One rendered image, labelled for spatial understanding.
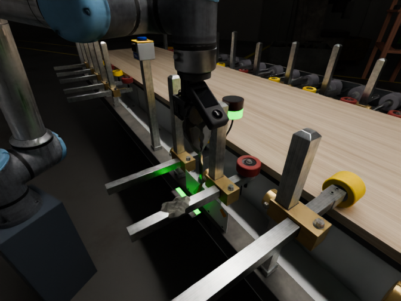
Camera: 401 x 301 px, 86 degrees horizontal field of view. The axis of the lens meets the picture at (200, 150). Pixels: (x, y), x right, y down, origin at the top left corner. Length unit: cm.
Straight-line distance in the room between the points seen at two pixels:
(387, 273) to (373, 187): 22
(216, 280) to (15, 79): 89
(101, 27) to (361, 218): 67
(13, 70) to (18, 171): 38
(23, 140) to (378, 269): 125
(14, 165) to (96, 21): 80
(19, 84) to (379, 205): 117
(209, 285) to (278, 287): 35
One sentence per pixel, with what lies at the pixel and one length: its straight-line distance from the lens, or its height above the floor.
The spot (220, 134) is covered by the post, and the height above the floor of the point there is 103.
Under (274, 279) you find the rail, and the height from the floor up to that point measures 70.
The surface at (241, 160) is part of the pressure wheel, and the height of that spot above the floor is 90.
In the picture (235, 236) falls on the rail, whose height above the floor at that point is 70.
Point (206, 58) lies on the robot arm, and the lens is 46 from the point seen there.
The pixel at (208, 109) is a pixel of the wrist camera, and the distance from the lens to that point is 45.
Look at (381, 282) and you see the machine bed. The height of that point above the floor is 73.
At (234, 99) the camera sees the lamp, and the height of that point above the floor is 112.
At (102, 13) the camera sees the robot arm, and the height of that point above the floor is 132.
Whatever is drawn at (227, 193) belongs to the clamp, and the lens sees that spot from 65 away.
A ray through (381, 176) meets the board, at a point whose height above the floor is 90.
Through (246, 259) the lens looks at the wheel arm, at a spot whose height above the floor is 96.
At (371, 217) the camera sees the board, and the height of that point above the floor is 90.
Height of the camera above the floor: 132
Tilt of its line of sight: 33 degrees down
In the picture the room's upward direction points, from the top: straight up
